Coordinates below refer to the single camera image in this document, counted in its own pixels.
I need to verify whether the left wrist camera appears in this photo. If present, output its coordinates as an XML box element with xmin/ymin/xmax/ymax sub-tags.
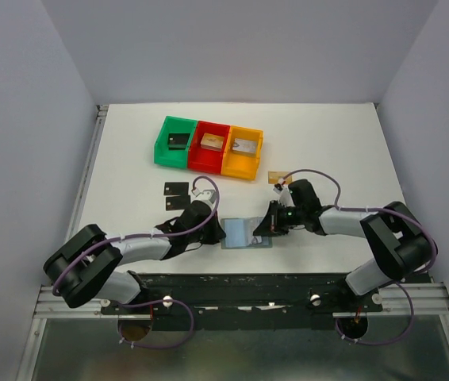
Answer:
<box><xmin>191</xmin><ymin>188</ymin><xmax>217</xmax><ymax>208</ymax></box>

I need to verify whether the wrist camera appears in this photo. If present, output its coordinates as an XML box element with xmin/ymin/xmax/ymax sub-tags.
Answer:
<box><xmin>274</xmin><ymin>179</ymin><xmax>293</xmax><ymax>206</ymax></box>
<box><xmin>191</xmin><ymin>188</ymin><xmax>217</xmax><ymax>208</ymax></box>

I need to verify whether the yellow plastic bin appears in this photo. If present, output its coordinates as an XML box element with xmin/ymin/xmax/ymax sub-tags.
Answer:
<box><xmin>221</xmin><ymin>125</ymin><xmax>263</xmax><ymax>181</ymax></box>

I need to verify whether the silver VIP card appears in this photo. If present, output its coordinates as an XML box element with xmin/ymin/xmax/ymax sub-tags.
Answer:
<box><xmin>248</xmin><ymin>236</ymin><xmax>263</xmax><ymax>246</ymax></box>

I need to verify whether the gold VIP card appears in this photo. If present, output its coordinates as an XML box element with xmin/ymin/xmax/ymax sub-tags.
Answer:
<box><xmin>267</xmin><ymin>171</ymin><xmax>293</xmax><ymax>184</ymax></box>

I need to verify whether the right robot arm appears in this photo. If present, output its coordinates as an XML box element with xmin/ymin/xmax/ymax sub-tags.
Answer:
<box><xmin>253</xmin><ymin>179</ymin><xmax>437</xmax><ymax>297</ymax></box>

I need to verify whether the black credit card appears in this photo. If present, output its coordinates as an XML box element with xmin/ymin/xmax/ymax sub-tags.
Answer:
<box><xmin>163</xmin><ymin>182</ymin><xmax>189</xmax><ymax>196</ymax></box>

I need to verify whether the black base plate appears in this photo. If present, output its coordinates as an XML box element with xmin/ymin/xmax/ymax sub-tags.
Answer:
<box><xmin>102</xmin><ymin>273</ymin><xmax>382</xmax><ymax>331</ymax></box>

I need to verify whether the tan card stack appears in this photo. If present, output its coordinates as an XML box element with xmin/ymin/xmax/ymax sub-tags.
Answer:
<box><xmin>200</xmin><ymin>133</ymin><xmax>225</xmax><ymax>152</ymax></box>

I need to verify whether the aluminium frame rail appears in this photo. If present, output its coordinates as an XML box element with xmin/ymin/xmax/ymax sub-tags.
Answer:
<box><xmin>33</xmin><ymin>103</ymin><xmax>109</xmax><ymax>318</ymax></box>

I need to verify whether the silver card stack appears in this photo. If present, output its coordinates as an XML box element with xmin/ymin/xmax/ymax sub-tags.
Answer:
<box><xmin>232</xmin><ymin>138</ymin><xmax>258</xmax><ymax>156</ymax></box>

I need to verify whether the purple cable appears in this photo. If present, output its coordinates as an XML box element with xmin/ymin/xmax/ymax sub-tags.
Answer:
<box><xmin>52</xmin><ymin>175</ymin><xmax>221</xmax><ymax>350</ymax></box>
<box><xmin>278</xmin><ymin>168</ymin><xmax>439</xmax><ymax>347</ymax></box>

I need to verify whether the black card stack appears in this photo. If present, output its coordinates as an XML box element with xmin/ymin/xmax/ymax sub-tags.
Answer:
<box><xmin>167</xmin><ymin>133</ymin><xmax>190</xmax><ymax>150</ymax></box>

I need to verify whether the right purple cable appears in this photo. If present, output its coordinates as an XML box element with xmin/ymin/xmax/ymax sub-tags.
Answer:
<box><xmin>278</xmin><ymin>168</ymin><xmax>439</xmax><ymax>347</ymax></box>

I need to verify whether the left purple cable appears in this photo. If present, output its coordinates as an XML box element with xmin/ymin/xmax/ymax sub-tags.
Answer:
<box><xmin>52</xmin><ymin>175</ymin><xmax>221</xmax><ymax>350</ymax></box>

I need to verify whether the red plastic bin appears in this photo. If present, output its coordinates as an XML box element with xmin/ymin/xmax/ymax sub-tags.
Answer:
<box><xmin>187</xmin><ymin>121</ymin><xmax>230</xmax><ymax>175</ymax></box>

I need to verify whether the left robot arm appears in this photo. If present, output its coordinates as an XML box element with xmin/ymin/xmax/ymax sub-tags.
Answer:
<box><xmin>43</xmin><ymin>200</ymin><xmax>225</xmax><ymax>308</ymax></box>

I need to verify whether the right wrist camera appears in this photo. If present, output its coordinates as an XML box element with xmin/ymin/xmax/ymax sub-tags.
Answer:
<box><xmin>274</xmin><ymin>179</ymin><xmax>293</xmax><ymax>206</ymax></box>

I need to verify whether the green plastic bin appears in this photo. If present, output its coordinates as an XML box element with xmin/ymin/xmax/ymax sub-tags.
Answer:
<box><xmin>154</xmin><ymin>116</ymin><xmax>198</xmax><ymax>169</ymax></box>

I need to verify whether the sage green card holder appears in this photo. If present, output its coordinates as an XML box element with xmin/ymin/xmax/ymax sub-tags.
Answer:
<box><xmin>221</xmin><ymin>217</ymin><xmax>272</xmax><ymax>249</ymax></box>

